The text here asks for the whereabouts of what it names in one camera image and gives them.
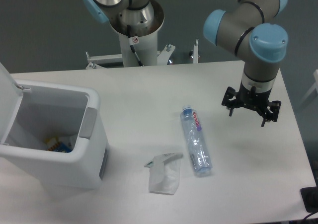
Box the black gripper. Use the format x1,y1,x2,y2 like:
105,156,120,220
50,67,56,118
222,82,281,127

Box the white push-button trash can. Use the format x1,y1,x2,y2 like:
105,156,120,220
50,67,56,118
0,67,109,189

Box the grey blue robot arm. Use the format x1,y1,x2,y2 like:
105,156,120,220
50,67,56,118
83,0,288,123

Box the colourful trash inside bin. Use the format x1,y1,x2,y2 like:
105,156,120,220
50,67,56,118
45,137,72,153

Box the clear plastic water bottle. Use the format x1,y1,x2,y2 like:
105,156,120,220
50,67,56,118
180,105,212,176

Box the black device at edge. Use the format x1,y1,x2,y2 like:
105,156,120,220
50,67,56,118
300,187,318,213

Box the white frame at right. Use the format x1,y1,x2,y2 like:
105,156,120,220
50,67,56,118
300,70,318,108

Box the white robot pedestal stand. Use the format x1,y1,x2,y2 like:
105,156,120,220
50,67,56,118
85,0,202,70

